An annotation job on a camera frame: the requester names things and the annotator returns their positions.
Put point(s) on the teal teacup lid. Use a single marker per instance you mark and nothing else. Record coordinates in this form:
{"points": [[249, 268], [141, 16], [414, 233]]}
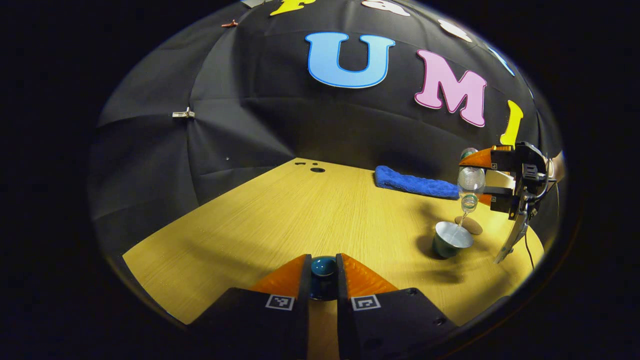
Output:
{"points": [[323, 267]]}

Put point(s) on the teal teacup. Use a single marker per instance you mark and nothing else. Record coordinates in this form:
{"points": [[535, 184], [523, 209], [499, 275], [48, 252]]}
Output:
{"points": [[447, 242]]}

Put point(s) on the clear plastic water bottle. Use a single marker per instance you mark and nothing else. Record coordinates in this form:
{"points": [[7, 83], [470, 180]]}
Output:
{"points": [[471, 180]]}

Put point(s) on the brown round coaster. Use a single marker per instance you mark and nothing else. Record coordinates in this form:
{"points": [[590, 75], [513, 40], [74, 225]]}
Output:
{"points": [[472, 226]]}

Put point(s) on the silver clip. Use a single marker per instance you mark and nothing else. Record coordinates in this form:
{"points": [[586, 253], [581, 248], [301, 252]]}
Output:
{"points": [[183, 114]]}

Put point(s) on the copper clip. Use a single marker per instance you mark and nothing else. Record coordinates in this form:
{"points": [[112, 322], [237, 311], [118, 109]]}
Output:
{"points": [[230, 23]]}

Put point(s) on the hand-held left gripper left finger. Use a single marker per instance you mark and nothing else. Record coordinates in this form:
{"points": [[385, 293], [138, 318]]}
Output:
{"points": [[304, 320]]}

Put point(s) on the black backdrop cloth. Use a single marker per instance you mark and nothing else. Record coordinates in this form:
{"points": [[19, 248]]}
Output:
{"points": [[250, 125]]}

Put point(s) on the white toaster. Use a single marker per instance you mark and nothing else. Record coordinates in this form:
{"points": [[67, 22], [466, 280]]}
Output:
{"points": [[497, 180]]}

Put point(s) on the blue towel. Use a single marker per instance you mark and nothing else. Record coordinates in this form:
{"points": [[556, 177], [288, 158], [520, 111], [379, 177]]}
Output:
{"points": [[410, 182]]}

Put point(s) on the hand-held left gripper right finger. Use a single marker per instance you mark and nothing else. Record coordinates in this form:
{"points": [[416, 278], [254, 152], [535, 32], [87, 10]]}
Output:
{"points": [[344, 320]]}

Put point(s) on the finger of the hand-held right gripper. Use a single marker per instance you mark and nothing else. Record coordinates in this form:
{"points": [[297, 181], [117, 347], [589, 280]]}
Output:
{"points": [[502, 160], [502, 200]]}

